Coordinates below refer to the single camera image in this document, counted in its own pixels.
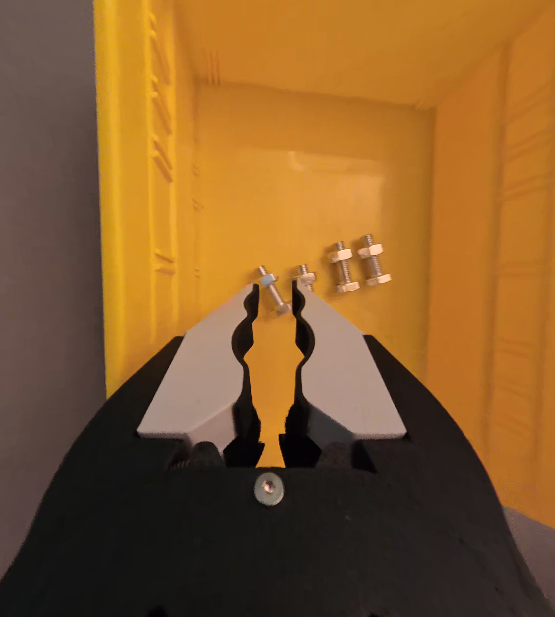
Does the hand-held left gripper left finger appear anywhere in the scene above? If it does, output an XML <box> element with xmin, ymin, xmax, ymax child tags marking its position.
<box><xmin>136</xmin><ymin>282</ymin><xmax>265</xmax><ymax>468</ymax></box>

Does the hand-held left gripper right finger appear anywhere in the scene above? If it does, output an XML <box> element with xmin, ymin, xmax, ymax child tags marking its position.
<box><xmin>277</xmin><ymin>279</ymin><xmax>408</xmax><ymax>468</ymax></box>

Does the silver hex bolt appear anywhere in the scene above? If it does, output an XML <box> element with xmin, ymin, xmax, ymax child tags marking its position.
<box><xmin>257</xmin><ymin>265</ymin><xmax>292</xmax><ymax>319</ymax></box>
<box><xmin>293</xmin><ymin>263</ymin><xmax>318</xmax><ymax>295</ymax></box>
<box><xmin>327</xmin><ymin>241</ymin><xmax>361</xmax><ymax>295</ymax></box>
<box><xmin>357</xmin><ymin>234</ymin><xmax>393</xmax><ymax>288</ymax></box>

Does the yellow plastic bin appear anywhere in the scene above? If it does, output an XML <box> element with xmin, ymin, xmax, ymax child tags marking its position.
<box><xmin>93</xmin><ymin>0</ymin><xmax>555</xmax><ymax>545</ymax></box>

